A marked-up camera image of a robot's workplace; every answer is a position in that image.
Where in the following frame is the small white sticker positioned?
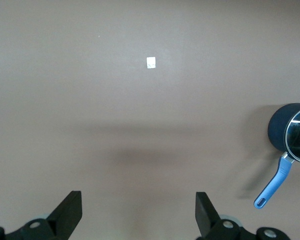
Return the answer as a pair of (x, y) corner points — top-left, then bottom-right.
(146, 56), (157, 70)

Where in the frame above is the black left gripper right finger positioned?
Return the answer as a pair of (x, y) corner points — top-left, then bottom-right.
(195, 191), (242, 240)

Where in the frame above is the dark blue pot, blue handle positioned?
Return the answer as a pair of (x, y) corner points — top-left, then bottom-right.
(253, 102), (300, 210)

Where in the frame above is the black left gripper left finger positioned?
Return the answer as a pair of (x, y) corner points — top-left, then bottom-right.
(4, 190), (83, 240)

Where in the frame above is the brown table cover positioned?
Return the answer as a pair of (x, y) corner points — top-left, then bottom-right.
(0, 0), (300, 240)

